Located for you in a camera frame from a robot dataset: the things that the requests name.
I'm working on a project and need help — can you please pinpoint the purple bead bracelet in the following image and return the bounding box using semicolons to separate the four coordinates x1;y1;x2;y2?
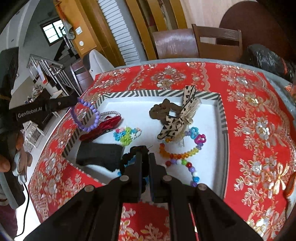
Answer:
70;97;101;133

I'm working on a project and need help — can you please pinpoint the pastel flower bead bracelet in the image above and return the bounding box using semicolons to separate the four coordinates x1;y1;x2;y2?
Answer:
113;126;142;147

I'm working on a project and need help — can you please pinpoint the leopard print hair bow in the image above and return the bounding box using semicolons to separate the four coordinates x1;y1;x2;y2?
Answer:
157;85;201;141

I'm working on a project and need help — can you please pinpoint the brown scrunchie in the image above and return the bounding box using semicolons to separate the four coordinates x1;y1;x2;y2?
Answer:
149;98;182;125

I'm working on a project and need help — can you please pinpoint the person's left hand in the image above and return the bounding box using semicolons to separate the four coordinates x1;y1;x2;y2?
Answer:
0;131;34;176

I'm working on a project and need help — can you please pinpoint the metal stair railing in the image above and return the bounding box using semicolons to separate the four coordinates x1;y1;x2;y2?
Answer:
27;54;82;95

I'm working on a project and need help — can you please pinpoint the striped white tray box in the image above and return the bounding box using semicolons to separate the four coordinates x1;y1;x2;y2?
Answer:
62;90;230;199

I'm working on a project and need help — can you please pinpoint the dark wooden side chair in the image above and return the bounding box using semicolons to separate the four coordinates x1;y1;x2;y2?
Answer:
70;59;93;94

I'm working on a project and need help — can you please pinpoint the red velvet hair bow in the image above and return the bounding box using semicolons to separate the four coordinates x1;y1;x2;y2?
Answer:
79;115;121;142

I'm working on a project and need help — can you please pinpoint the white chair back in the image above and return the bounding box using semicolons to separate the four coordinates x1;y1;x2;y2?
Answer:
82;49;114;80

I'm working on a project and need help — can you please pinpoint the red floral tablecloth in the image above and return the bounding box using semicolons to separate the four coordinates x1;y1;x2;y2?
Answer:
29;61;295;240

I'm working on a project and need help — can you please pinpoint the wooden slatted chair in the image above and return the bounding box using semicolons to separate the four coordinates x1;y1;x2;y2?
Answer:
192;24;243;62

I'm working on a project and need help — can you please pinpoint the black plastic bag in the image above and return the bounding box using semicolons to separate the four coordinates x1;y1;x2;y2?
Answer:
241;44;295;83

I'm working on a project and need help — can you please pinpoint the brown padded chair back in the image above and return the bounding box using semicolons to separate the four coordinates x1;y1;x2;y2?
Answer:
152;29;199;59

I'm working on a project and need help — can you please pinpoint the dark round table top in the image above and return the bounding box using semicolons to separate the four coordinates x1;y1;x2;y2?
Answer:
219;1;294;60

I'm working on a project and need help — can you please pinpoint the multicolour bead bracelet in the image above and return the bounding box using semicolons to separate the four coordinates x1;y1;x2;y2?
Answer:
165;158;201;188

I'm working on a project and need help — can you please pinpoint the black power cable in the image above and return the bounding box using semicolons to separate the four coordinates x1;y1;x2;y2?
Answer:
14;182;31;238

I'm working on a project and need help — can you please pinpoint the orange bead bracelet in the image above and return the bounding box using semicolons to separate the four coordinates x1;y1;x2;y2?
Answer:
158;126;207;160

